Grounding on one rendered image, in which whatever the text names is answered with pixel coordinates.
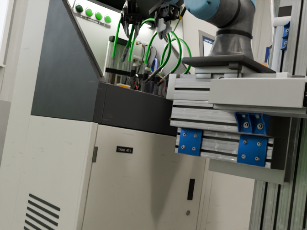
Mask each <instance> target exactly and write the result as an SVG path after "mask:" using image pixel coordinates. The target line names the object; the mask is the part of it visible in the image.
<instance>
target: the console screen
mask: <svg viewBox="0 0 307 230"><path fill-rule="evenodd" d="M198 31H199V50H200V57H201V56H208V54H209V52H210V49H211V47H212V45H213V43H214V41H215V36H213V35H210V34H208V33H206V32H204V31H201V30H198Z"/></svg>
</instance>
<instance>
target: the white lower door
mask: <svg viewBox="0 0 307 230"><path fill-rule="evenodd" d="M175 142H176V137H175V136H168V135H162V134H156V133H150V132H144V131H136V130H130V129H125V128H119V127H113V126H107V125H99V124H98V126H97V132H96V137H95V146H94V152H93V158H92V164H91V170H90V178H89V184H88V190H87V196H86V203H85V210H84V216H83V223H82V229H81V230H196V224H197V217H198V210H199V203H200V196H201V187H202V180H203V173H204V166H205V159H206V158H203V157H196V156H191V155H185V154H179V153H175V152H174V151H175Z"/></svg>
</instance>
